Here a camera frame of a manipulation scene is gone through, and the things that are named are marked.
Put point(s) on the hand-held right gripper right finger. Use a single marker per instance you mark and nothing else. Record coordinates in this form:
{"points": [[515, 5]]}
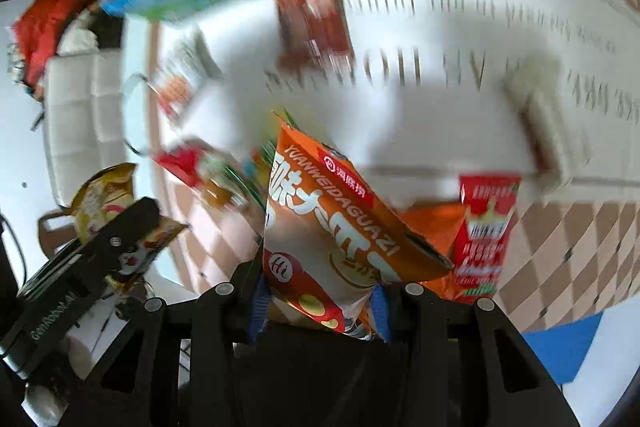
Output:
{"points": [[381, 314]]}

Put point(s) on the brown wooden chair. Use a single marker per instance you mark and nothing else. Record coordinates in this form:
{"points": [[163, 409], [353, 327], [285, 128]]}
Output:
{"points": [[52, 237]]}

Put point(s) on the white cookie packet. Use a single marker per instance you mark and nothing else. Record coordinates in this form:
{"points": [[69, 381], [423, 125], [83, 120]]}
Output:
{"points": [[182, 74]]}

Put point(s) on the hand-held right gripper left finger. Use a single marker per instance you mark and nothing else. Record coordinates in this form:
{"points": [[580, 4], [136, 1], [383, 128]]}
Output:
{"points": [[258, 307]]}

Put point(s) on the red cloth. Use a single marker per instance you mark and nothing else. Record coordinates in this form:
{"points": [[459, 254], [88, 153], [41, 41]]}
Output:
{"points": [[47, 29]]}

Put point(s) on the white sofa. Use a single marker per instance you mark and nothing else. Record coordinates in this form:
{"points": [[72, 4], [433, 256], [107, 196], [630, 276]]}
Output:
{"points": [[80, 117]]}

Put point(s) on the red and green snack packet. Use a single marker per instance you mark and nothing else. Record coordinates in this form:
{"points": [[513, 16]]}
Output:
{"points": [[205, 169]]}

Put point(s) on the orange snack bag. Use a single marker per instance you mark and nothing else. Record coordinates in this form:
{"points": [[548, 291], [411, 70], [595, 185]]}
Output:
{"points": [[320, 232]]}

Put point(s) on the yellow snack bag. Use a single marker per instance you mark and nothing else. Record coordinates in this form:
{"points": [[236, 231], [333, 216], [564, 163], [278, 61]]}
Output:
{"points": [[100, 202]]}

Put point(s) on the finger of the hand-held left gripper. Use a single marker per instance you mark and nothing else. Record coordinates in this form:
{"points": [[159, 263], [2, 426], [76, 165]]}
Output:
{"points": [[125, 227]]}

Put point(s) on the dark red snack packet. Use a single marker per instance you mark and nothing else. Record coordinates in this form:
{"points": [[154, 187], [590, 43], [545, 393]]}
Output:
{"points": [[312, 19]]}

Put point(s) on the blue mat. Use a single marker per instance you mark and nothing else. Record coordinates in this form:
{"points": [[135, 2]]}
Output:
{"points": [[565, 347]]}

